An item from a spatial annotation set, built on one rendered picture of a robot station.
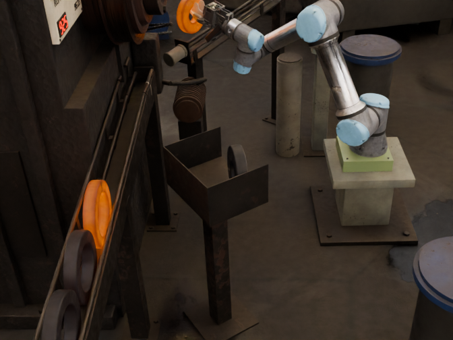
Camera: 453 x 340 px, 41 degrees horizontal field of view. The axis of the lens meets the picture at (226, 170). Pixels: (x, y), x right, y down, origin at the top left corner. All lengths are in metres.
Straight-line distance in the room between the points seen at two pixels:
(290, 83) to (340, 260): 0.88
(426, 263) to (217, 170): 0.69
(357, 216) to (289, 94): 0.68
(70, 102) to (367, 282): 1.30
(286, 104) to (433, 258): 1.27
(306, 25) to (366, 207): 0.82
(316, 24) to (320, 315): 1.03
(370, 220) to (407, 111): 1.09
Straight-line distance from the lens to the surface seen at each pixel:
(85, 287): 1.58
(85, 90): 1.87
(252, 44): 2.39
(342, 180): 2.40
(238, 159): 1.71
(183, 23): 2.53
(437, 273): 1.87
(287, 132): 2.98
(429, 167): 3.09
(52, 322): 1.35
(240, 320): 2.24
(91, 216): 1.57
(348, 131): 2.27
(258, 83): 3.79
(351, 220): 2.60
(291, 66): 2.82
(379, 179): 2.43
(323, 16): 2.18
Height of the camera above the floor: 1.68
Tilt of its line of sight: 34 degrees down
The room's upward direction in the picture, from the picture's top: 3 degrees counter-clockwise
